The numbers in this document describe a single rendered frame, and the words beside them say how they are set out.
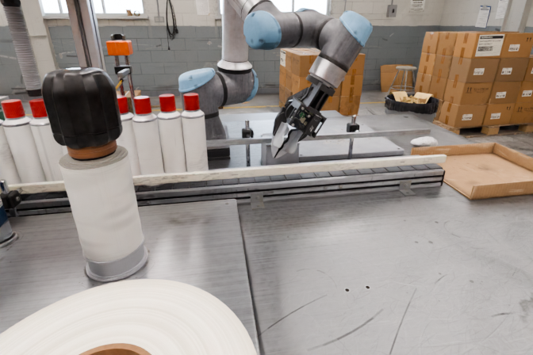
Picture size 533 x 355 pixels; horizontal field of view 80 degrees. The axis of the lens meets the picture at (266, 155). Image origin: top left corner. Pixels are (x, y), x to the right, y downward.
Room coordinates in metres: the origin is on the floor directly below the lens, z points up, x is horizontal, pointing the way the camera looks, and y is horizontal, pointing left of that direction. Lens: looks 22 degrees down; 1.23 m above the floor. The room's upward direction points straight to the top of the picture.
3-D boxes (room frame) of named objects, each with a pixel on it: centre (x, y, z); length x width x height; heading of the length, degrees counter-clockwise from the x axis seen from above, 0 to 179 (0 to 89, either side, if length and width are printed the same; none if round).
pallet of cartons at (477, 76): (3.96, -2.59, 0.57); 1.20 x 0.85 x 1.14; 101
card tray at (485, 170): (0.83, -0.63, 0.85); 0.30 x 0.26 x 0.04; 100
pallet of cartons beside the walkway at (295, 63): (4.49, -0.70, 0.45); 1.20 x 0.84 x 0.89; 10
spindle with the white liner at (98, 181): (0.40, 0.24, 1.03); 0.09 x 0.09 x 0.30
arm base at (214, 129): (1.03, 0.21, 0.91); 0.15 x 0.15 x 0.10
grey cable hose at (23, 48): (0.74, 0.53, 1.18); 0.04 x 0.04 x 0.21
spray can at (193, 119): (0.71, 0.17, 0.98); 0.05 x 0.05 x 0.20
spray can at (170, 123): (0.70, 0.22, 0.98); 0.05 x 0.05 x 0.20
